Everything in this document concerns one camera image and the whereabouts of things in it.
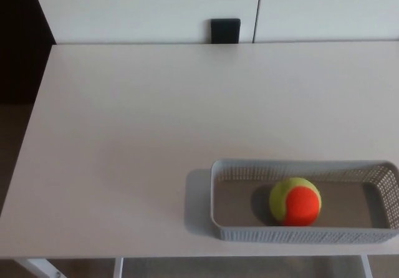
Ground grey perforated plastic basket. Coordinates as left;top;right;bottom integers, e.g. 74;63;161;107
210;158;399;245

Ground black wall socket plate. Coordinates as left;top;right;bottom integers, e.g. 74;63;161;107
210;18;241;44

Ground white table leg frame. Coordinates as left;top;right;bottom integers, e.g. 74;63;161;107
12;257;373;278

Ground orange and yellow tennis ball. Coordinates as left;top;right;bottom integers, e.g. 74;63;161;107
269;177;322;227

